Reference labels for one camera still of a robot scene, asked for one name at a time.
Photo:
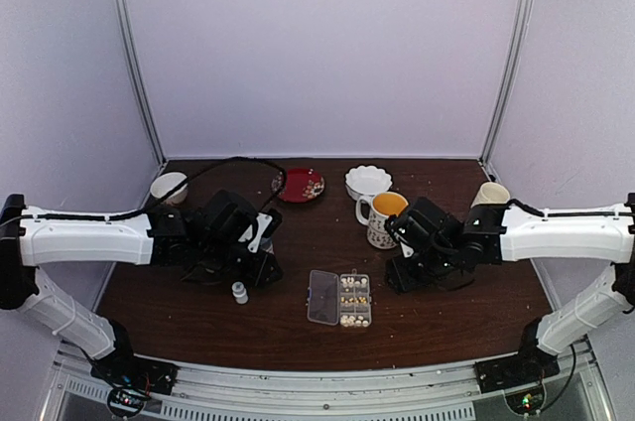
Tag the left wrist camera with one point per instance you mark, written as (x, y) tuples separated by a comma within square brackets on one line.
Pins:
[(264, 227)]

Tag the patterned mug yellow inside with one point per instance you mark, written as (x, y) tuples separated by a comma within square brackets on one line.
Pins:
[(373, 213)]

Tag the small white bowl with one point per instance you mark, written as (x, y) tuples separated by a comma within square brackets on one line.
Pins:
[(171, 188)]

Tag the white scalloped bowl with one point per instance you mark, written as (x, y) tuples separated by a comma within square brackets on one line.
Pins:
[(367, 181)]

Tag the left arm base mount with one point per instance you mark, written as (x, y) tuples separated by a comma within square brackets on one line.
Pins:
[(144, 376)]

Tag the red patterned plate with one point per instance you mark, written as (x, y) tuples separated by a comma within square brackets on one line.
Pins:
[(302, 185)]

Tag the yellow pills in organizer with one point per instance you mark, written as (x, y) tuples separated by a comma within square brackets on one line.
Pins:
[(349, 299)]

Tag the grey lid pill bottle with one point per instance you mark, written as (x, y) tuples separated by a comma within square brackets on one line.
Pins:
[(267, 245)]

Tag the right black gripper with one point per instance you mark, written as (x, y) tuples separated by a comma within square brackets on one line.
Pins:
[(404, 282)]

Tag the white pills in organizer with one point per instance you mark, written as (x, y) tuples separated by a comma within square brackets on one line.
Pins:
[(349, 283)]

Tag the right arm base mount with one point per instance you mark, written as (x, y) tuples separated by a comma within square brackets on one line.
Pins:
[(514, 370)]

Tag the aluminium frame post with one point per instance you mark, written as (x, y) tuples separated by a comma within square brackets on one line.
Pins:
[(137, 83), (520, 28)]

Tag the left aluminium frame post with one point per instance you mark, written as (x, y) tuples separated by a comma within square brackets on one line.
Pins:
[(137, 83)]

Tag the front aluminium rail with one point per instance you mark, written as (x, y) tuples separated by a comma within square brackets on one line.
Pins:
[(448, 391)]

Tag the small white bottle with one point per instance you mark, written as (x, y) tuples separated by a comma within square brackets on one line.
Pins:
[(239, 292)]

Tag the cream pills in organizer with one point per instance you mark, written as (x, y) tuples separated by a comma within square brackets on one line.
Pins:
[(354, 321)]

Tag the clear plastic pill organizer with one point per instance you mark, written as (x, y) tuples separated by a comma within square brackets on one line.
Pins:
[(324, 293)]

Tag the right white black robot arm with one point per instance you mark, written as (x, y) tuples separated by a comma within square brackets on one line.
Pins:
[(440, 244)]

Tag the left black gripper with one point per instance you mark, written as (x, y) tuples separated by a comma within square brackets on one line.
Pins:
[(257, 276)]

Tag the right aluminium frame post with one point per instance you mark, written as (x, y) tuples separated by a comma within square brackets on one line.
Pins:
[(520, 28)]

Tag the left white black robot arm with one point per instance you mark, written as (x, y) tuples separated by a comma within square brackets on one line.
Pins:
[(226, 237)]

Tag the cream ribbed mug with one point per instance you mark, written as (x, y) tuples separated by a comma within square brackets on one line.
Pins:
[(491, 193)]

